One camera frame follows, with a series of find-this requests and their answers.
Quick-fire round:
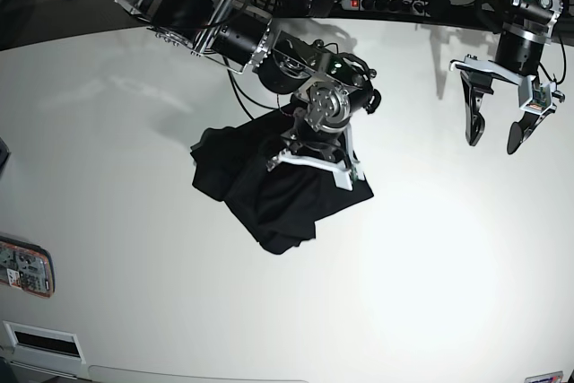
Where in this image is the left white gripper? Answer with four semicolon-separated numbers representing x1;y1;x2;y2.
449;30;565;154

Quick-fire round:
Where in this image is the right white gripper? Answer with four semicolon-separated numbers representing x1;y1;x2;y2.
266;124;363;189

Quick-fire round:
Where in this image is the black T-shirt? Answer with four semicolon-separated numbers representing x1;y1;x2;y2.
190;110;374;255

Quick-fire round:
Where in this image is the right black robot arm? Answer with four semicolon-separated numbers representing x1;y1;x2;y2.
113;0;380;190

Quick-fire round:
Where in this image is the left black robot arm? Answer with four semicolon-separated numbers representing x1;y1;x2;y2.
449;0;565;155

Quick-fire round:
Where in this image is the white power strip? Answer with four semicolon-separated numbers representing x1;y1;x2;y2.
339;0;429;16

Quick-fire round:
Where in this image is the sticker at bottom right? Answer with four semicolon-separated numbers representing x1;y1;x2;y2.
524;370;564;383

